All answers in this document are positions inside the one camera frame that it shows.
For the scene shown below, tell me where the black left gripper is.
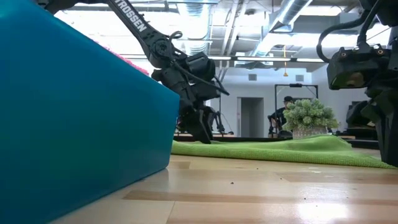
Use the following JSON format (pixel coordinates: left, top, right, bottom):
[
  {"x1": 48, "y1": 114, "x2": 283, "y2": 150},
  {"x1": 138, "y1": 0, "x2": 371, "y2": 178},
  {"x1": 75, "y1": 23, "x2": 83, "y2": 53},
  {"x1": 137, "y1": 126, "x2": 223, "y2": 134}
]
[{"x1": 152, "y1": 62, "x2": 218, "y2": 144}]

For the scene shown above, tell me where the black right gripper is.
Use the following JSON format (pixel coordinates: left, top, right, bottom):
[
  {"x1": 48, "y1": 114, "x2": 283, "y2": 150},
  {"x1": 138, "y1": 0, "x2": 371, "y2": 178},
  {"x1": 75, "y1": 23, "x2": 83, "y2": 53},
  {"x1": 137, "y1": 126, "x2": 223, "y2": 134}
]
[{"x1": 362, "y1": 27, "x2": 398, "y2": 167}]

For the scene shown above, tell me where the green microfiber towel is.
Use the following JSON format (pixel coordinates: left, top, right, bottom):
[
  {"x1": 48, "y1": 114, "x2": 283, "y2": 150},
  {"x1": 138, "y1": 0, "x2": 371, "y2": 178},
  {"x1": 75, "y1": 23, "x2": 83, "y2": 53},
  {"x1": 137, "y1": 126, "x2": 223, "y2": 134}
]
[{"x1": 170, "y1": 134, "x2": 397, "y2": 170}]

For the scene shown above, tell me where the pink microfiber towel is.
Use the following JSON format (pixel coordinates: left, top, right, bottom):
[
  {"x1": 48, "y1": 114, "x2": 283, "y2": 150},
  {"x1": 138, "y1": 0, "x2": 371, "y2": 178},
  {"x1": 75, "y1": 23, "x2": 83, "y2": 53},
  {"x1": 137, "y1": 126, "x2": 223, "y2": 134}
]
[{"x1": 93, "y1": 40, "x2": 150, "y2": 77}]

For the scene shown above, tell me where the person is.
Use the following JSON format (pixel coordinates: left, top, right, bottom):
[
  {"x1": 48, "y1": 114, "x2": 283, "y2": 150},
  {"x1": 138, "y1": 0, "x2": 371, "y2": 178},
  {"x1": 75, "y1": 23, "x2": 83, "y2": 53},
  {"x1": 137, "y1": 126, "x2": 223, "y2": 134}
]
[{"x1": 267, "y1": 95, "x2": 295, "y2": 138}]

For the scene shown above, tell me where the artificial potted plant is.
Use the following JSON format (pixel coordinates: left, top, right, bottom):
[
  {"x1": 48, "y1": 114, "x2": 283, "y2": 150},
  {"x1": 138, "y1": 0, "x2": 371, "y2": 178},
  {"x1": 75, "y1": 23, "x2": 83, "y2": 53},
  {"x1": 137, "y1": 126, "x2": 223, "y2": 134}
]
[{"x1": 281, "y1": 98, "x2": 341, "y2": 140}]

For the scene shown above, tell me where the teal plastic tray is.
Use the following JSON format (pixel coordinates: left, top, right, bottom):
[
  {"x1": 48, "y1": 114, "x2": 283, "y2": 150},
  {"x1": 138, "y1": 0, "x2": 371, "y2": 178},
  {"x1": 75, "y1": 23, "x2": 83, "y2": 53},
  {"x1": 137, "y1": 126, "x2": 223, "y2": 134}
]
[{"x1": 0, "y1": 0, "x2": 181, "y2": 224}]

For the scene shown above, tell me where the black aluminium table frame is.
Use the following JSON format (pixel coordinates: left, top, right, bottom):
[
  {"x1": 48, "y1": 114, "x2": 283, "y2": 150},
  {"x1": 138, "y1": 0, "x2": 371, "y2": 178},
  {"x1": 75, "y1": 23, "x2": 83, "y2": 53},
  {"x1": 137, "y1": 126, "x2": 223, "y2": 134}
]
[{"x1": 173, "y1": 133, "x2": 380, "y2": 150}]

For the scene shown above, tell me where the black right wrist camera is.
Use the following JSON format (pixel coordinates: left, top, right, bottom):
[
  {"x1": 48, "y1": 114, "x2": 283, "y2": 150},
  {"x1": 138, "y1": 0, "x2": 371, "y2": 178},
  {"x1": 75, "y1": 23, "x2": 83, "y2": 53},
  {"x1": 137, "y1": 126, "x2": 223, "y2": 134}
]
[{"x1": 326, "y1": 45, "x2": 393, "y2": 91}]

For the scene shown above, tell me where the yellow hanging cord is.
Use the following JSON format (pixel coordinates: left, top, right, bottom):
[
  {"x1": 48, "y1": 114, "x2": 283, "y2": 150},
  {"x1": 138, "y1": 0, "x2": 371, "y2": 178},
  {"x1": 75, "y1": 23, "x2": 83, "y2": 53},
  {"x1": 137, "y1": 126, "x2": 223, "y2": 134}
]
[{"x1": 282, "y1": 44, "x2": 289, "y2": 78}]

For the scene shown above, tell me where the black metal gantry frame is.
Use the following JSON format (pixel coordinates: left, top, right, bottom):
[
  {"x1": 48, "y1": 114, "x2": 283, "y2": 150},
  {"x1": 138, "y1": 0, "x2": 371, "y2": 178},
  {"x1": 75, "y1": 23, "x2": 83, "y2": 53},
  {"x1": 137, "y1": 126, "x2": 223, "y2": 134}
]
[{"x1": 274, "y1": 83, "x2": 320, "y2": 122}]

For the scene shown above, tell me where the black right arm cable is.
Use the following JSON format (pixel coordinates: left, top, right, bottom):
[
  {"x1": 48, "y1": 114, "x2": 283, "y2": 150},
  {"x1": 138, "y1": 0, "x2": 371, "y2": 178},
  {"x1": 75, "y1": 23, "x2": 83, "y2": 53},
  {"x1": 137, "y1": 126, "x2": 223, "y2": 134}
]
[{"x1": 316, "y1": 0, "x2": 384, "y2": 63}]

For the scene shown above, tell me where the silver ventilation duct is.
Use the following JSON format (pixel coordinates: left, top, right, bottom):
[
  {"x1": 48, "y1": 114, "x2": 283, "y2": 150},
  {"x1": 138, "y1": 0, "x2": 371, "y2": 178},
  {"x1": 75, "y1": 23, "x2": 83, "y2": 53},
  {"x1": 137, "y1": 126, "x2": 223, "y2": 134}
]
[{"x1": 250, "y1": 0, "x2": 313, "y2": 58}]

